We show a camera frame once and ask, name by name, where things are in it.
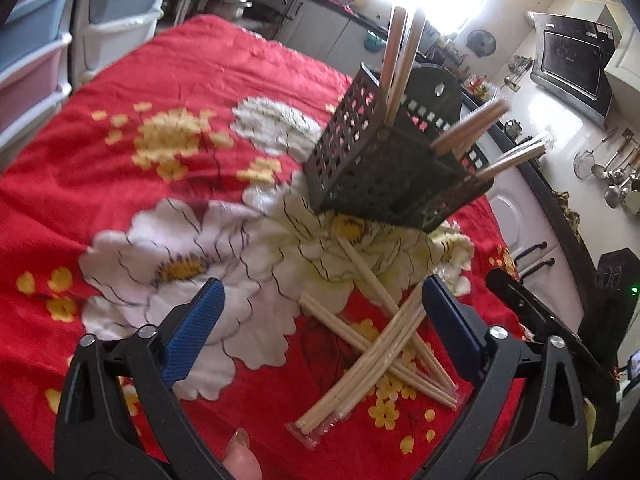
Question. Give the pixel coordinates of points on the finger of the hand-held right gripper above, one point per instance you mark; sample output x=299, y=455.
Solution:
x=520, y=300

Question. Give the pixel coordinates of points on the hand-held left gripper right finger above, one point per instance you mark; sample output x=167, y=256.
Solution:
x=452, y=325

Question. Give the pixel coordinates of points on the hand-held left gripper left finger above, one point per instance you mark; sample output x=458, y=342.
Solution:
x=197, y=327

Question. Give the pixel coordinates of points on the pile of bamboo chopsticks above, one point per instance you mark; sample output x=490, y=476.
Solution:
x=395, y=330

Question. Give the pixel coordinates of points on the black perforated utensil holder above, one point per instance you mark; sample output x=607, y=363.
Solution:
x=380, y=180

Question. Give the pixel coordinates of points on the row of hanging metal utensils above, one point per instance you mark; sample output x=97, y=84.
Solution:
x=620, y=180

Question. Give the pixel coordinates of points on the person's left hand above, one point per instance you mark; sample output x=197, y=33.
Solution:
x=242, y=457

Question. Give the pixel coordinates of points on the ginger root pile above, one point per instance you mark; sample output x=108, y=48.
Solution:
x=567, y=210

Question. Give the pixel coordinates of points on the hanging mesh strainer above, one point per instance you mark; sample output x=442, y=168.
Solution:
x=582, y=165

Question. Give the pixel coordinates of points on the red floral blanket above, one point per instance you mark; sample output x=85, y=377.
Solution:
x=150, y=170

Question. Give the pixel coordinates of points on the dark metal kettle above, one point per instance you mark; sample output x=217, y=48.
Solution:
x=512, y=128

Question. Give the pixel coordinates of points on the cluster of condiment bottles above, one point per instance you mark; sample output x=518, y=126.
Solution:
x=475, y=82

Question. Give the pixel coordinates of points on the black range hood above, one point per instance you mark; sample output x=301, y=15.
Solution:
x=570, y=65

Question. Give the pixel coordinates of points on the small grey fan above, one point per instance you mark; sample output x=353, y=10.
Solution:
x=481, y=42

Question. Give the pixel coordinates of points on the blue hanging basket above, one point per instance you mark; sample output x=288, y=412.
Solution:
x=376, y=41

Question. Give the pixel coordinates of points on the pastel plastic drawer tower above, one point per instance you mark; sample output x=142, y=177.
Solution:
x=30, y=50
x=125, y=10

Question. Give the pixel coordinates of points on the stainless steel pot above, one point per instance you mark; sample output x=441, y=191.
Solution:
x=230, y=2

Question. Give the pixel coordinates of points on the white wall cabinet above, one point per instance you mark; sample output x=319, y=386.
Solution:
x=625, y=70

